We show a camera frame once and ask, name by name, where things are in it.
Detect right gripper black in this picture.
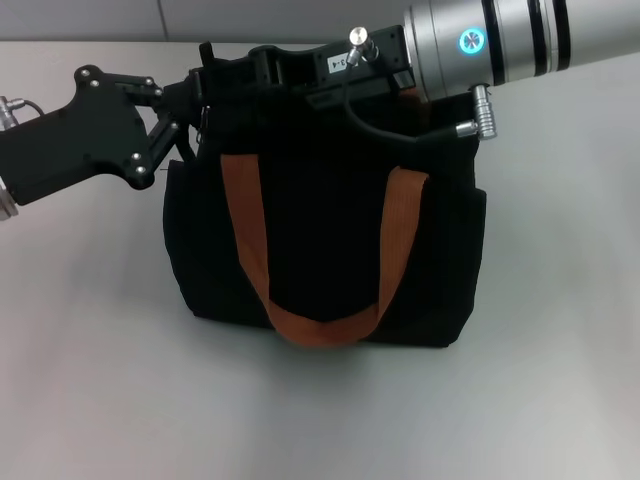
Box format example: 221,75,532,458
214,24,417,109

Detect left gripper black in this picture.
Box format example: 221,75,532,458
0,63,204,207

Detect black canvas bag orange handles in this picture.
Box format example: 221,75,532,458
162,42,489,351

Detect right gripper cable with connector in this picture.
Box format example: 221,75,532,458
344,27,494,147

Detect gripper cable with connector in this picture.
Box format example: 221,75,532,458
0,94,49,133
344,27,494,147

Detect left gripper cable with connector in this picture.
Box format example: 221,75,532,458
0,94,49,133

